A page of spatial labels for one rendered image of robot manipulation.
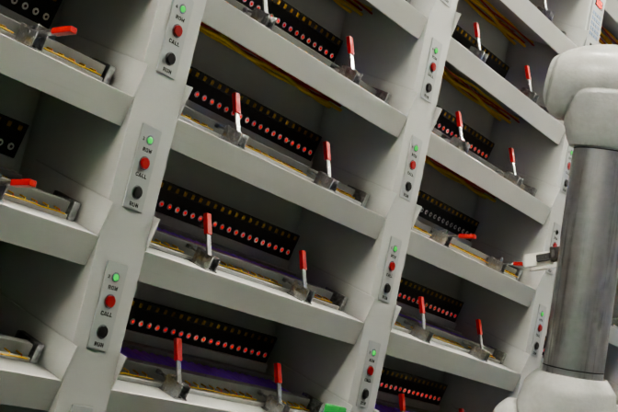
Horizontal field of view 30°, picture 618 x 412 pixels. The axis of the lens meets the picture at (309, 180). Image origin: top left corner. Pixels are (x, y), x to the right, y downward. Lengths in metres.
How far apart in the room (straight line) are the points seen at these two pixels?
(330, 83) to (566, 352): 0.60
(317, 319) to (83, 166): 0.57
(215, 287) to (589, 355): 0.61
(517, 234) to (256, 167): 1.11
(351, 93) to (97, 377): 0.73
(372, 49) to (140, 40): 0.75
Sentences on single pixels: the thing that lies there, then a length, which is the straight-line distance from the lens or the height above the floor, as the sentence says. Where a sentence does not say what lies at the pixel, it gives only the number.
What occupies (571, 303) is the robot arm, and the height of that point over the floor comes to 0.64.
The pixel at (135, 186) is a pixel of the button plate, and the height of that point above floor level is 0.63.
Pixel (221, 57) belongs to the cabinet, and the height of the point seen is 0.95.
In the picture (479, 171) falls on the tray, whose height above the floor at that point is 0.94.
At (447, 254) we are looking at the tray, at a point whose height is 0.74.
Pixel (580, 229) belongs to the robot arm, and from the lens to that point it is 1.93.
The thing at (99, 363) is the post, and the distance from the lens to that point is 1.65.
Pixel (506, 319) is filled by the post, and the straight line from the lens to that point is 2.80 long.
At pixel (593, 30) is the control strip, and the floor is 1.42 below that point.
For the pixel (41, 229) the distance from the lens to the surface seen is 1.55.
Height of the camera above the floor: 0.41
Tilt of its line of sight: 10 degrees up
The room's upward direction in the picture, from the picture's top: 13 degrees clockwise
